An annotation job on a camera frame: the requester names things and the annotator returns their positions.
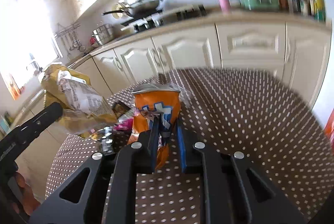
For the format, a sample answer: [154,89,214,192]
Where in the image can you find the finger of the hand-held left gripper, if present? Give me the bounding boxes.
[16,102,64,136]

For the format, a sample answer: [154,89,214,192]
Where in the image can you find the kitchen window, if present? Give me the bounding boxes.
[0,0,60,78]

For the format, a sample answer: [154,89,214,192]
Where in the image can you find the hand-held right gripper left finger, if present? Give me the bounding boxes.
[29,113,160,224]

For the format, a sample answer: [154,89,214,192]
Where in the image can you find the teal box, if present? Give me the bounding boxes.
[0,112,12,133]

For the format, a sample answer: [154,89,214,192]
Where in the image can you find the cream base cabinets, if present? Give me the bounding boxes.
[0,22,332,198]

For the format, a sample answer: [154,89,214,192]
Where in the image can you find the orange bottle on sill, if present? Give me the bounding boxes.
[8,74,25,101]

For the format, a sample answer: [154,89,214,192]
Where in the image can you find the chrome faucet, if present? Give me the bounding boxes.
[26,53,42,76]

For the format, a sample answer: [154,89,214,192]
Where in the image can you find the orange plastic bag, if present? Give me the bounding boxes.
[324,115,334,146]

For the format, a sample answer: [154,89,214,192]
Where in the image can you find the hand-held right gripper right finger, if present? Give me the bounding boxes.
[175,122,307,224]

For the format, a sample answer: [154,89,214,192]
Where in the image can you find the pink snack wrapper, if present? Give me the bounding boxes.
[116,109,136,132]

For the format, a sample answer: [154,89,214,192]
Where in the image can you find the brown polka dot tablecloth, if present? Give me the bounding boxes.
[46,67,330,224]

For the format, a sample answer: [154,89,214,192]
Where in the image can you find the pink utensil holder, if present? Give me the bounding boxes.
[219,0,230,14]

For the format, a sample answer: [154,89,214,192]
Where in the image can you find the dark brown snack packet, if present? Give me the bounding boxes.
[112,100,131,118]

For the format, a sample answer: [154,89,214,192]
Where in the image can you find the yellow colander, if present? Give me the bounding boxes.
[112,0,128,14]

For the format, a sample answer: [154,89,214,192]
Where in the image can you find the silver foil wrapper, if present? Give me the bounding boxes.
[90,127,115,153]

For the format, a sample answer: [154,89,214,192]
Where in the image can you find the person's left hand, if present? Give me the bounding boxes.
[14,171,41,216]

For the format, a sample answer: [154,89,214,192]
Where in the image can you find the yellow snack bag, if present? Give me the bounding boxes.
[40,62,118,140]

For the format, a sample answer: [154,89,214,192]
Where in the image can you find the steel wok with lid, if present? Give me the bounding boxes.
[102,0,163,18]

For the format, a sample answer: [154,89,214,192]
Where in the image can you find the black glass gas stove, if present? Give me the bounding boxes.
[120,4,208,33]

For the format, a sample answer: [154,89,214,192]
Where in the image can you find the green oil bottle yellow label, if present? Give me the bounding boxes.
[312,0,326,21]

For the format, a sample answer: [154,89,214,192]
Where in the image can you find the steel steamer pot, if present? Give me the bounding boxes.
[92,22,115,46]

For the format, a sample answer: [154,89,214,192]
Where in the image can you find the orange snack bag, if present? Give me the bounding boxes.
[127,83,182,171]

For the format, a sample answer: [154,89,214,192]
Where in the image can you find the wall utensil rack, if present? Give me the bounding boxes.
[53,21,85,52]

